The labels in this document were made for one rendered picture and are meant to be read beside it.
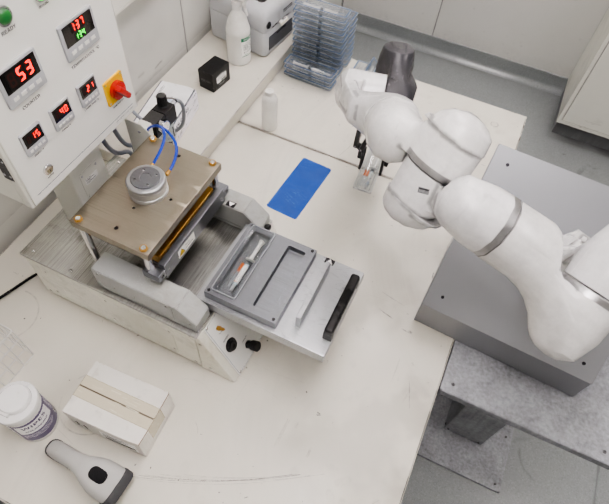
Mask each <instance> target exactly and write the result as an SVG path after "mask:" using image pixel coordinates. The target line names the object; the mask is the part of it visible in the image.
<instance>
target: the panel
mask: <svg viewBox="0 0 609 504"><path fill-rule="evenodd" d="M203 331H204V332H205V333H206V335H207V336H208V337H209V338H210V340H211V341H212V342H213V343H214V345H215V346H216V347H217V348H218V350H219V351H220V352H221V353H222V355H223V356H224V357H225V359H226V360H227V361H228V362H229V364H230V365H231V366H232V367H233V369H234V370H235V371H236V372H237V374H238V375H239V376H240V375H241V373H242V371H243V369H244V368H245V366H246V364H247V362H248V361H249V359H250V357H251V355H252V354H253V352H254V351H251V350H250V349H249V348H246V346H245V343H246V342H247V340H251V341H252V340H256V341H260V340H261V338H262V336H263V335H262V334H260V333H258V332H256V331H254V330H252V329H249V328H247V327H245V326H243V325H241V324H239V323H237V322H234V321H232V320H230V319H228V318H226V317H224V316H221V315H219V314H217V313H215V312H214V314H213V315H212V317H211V318H210V320H209V321H208V323H207V324H206V326H205V328H204V329H203ZM231 339H235V340H236V341H237V347H236V349H235V350H234V351H229V350H228V342H229V341H230V340H231Z"/></svg>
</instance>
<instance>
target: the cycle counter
mask: <svg viewBox="0 0 609 504"><path fill-rule="evenodd" d="M36 72H37V71H36V69H35V67H34V64H33V62H32V60H31V57H30V56H29V57H28V58H26V59H25V60H24V61H22V62H21V63H20V64H18V65H17V66H16V67H14V68H13V69H12V70H10V71H9V72H8V73H6V74H5V75H4V77H5V79H6V81H7V83H8V85H9V87H10V89H11V91H13V90H15V89H16V88H17V87H18V86H20V85H21V84H22V83H23V82H25V81H26V80H27V79H29V78H30V77H31V76H32V75H34V74H35V73H36Z"/></svg>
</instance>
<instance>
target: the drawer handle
mask: <svg viewBox="0 0 609 504"><path fill-rule="evenodd" d="M359 281H360V276H359V275H356V274H352V275H351V277H350V279H349V281H348V283H347V285H346V287H345V289H344V291H343V293H342V295H341V297H340V299H339V301H338V303H337V305H336V307H335V309H334V311H333V313H332V315H331V317H330V319H329V321H328V323H327V325H326V327H325V329H324V332H323V336H322V338H323V339H326V340H328V341H330V342H331V341H332V339H333V336H334V333H335V331H336V329H337V327H338V324H339V322H340V320H341V318H342V316H343V314H344V312H345V310H346V308H347V306H348V304H349V302H350V300H351V298H352V296H353V294H354V291H355V289H357V287H358V285H359Z"/></svg>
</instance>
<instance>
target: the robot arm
mask: <svg viewBox="0 0 609 504"><path fill-rule="evenodd" d="M414 56H415V49H414V47H412V46H411V45H410V44H408V43H404V42H400V41H390V42H387V43H385V44H384V46H383V48H382V50H381V52H380V55H379V58H378V62H377V65H376V69H375V72H370V71H364V70H359V69H354V68H349V69H347V70H345V71H344V72H343V73H342V74H340V76H339V78H338V80H337V83H336V87H335V91H334V92H335V100H336V104H337V105H338V107H339V108H340V110H341V111H342V112H343V114H344V116H345V118H346V120H347V122H348V123H350V124H351V125H352V126H354V127H355V128H356V129H357V131H356V135H355V140H354V144H353V148H357V149H358V150H359V151H358V155H357V158H359V159H360V162H359V166H358V169H359V170H360V169H361V166H362V164H363V162H364V158H365V154H366V150H367V146H366V145H368V147H369V149H370V150H371V152H372V153H373V155H374V156H375V157H377V158H379V159H381V160H382V162H381V166H380V171H379V175H378V176H381V175H382V172H383V169H384V166H385V167H387V166H388V164H389V163H398V162H402V164H401V166H400V168H399V169H398V171H397V173H396V175H395V177H394V178H393V180H392V182H389V184H388V186H387V188H386V190H385V193H384V195H383V205H384V208H385V210H386V211H387V213H388V214H389V215H390V217H391V218H392V219H393V220H395V221H397V222H399V223H400V224H401V225H403V226H406V227H410V228H414V229H420V230H424V229H427V228H434V229H437V228H440V227H443V228H444V229H445V230H446V231H447V232H448V233H449V234H450V235H451V236H452V237H454V238H455V239H456V240H457V241H458V242H459V243H461V244H462V245H463V246H465V247H466V248H467V249H469V250H470V251H471V252H473V253H474V254H475V255H477V257H479V258H480V259H482V260H483V261H485V262H486V263H488V264H489V265H491V266H492V267H493V268H495V269H496V270H498V271H499V272H501V273H502V274H504V275H505V276H506V277H507V278H508V279H509V280H510V281H511V282H512V283H513V284H514V285H515V286H516V287H517V288H518V290H519V292H520V293H521V295H522V297H523V298H524V302H525V306H526V309H527V316H528V331H529V336H530V338H531V339H532V341H533V343H534V344H535V346H536V347H537V348H539V349H540V350H541V351H542V352H543V353H544V354H546V355H548V356H549V357H551V358H553V359H555V360H560V361H568V362H575V361H576V360H578V359H579V358H581V357H582V356H583V355H585V354H586V353H588V352H589V351H590V350H592V349H593V348H595V347H596V346H598V345H599V343H600V342H601V341H602V340H603V339H604V338H605V337H606V336H607V335H608V333H609V224H608V225H607V226H606V227H604V228H603V229H602V230H600V231H599V232H598V233H597V234H595V235H594V236H593V237H591V238H590V237H588V236H587V235H586V234H584V233H583V232H582V231H580V230H579V229H578V230H575V231H573V232H570V233H567V234H565V235H563V234H562V232H561V230H560V229H559V227H558V226H557V225H556V223H554V222H553V221H551V220H550V219H548V218H547V217H545V216H544V215H542V214H541V213H539V212H538V211H536V210H534V209H533V208H531V207H530V206H528V205H527V204H525V203H524V202H522V200H521V199H519V198H517V197H516V196H514V195H512V194H511V193H509V192H507V191H506V190H504V189H502V188H501V187H498V186H496V185H493V184H491V183H488V182H486V181H484V180H481V179H479V178H476V177H474V176H471V174H472V172H473V171H474V170H475V168H476V167H477V165H478V164H479V162H480V161H481V160H482V158H484V157H485V155H486V153H487V151H488V149H489V147H490V145H491V143H492V140H491V136H490V133H489V131H488V129H487V127H486V125H485V124H484V123H483V122H482V121H481V120H480V119H479V118H478V117H477V116H476V115H474V114H473V113H471V112H469V111H463V110H458V109H456V108H451V109H443V110H441V111H438V112H436V113H434V114H433V113H431V112H429V113H426V114H424V115H425V116H426V117H427V118H428V119H427V120H425V121H423V120H422V117H421V115H420V112H419V110H418V108H417V107H416V105H415V104H414V102H413V100H414V97H415V93H416V90H417V84H416V81H415V79H414V77H413V75H412V71H413V67H414ZM361 133H362V134H363V135H364V136H365V139H364V140H363V142H362V143H360V138H361Z"/></svg>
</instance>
